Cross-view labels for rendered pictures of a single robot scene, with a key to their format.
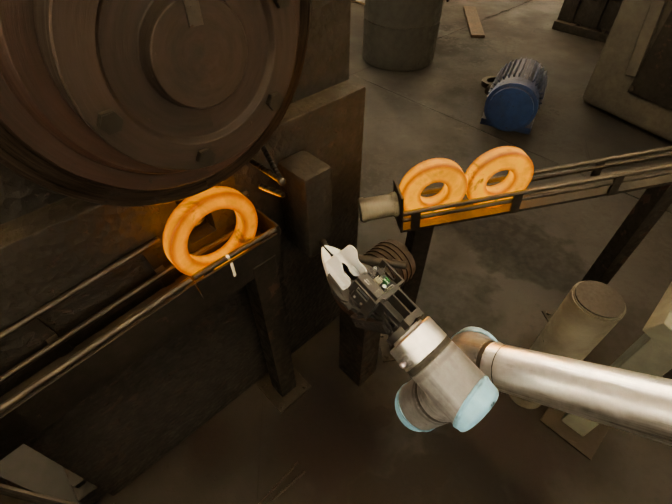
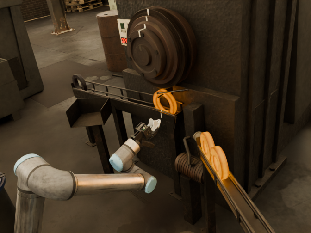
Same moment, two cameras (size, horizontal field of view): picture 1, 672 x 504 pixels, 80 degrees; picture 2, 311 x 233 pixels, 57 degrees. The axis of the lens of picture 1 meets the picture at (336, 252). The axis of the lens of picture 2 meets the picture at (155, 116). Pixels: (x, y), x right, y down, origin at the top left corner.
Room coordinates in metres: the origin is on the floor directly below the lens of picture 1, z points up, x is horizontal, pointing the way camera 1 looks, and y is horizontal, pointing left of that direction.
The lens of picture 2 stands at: (0.54, -1.43, 1.61)
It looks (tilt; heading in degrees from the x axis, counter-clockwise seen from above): 30 degrees down; 92
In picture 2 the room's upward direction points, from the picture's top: 8 degrees counter-clockwise
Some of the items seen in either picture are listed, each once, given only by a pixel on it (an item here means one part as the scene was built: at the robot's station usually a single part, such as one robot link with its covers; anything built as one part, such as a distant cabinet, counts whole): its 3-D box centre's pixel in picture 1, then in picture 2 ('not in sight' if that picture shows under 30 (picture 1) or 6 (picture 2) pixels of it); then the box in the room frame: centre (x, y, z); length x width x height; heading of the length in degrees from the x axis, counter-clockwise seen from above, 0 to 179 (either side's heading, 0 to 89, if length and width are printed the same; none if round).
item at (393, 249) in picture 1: (369, 319); (195, 192); (0.67, -0.10, 0.27); 0.22 x 0.13 x 0.53; 133
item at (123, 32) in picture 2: not in sight; (132, 33); (0.39, 0.55, 1.15); 0.26 x 0.02 x 0.18; 133
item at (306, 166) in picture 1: (306, 205); (194, 122); (0.72, 0.07, 0.68); 0.11 x 0.08 x 0.24; 43
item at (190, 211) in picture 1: (213, 233); (164, 103); (0.55, 0.24, 0.75); 0.18 x 0.03 x 0.18; 133
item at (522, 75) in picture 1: (517, 92); not in sight; (2.39, -1.12, 0.17); 0.57 x 0.31 x 0.34; 153
